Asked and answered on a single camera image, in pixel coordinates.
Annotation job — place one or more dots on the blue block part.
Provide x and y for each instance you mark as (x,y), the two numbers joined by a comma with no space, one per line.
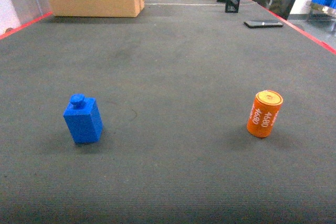
(83,119)

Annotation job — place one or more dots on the orange cylindrical cap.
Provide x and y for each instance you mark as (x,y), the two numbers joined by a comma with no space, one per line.
(264,112)

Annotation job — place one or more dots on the steel shelf rack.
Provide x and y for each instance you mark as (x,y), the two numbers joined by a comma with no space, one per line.
(321,10)

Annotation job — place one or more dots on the black flat phone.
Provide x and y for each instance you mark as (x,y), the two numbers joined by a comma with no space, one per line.
(253,24)

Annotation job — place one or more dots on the red conveyor side rail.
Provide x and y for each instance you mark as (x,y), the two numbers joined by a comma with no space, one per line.
(288,41)

